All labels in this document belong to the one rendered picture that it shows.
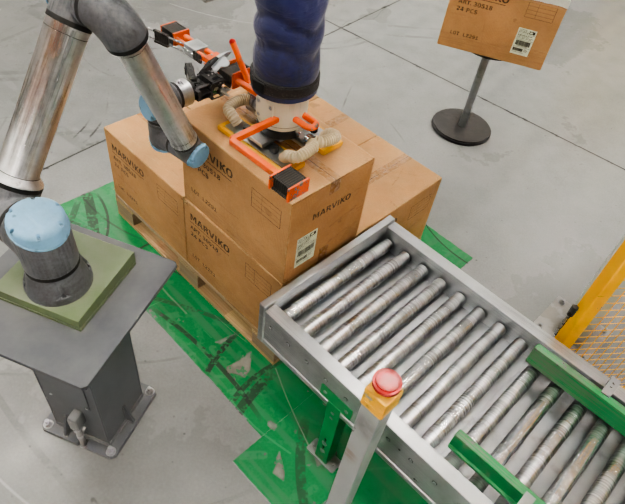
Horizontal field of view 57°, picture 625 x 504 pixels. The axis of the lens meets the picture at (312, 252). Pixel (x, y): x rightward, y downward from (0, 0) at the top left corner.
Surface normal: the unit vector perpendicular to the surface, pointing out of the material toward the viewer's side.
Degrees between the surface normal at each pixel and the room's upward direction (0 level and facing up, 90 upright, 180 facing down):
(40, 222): 6
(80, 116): 0
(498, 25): 90
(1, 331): 0
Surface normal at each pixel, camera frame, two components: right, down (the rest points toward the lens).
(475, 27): -0.32, 0.67
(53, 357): 0.11, -0.67
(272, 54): -0.41, 0.41
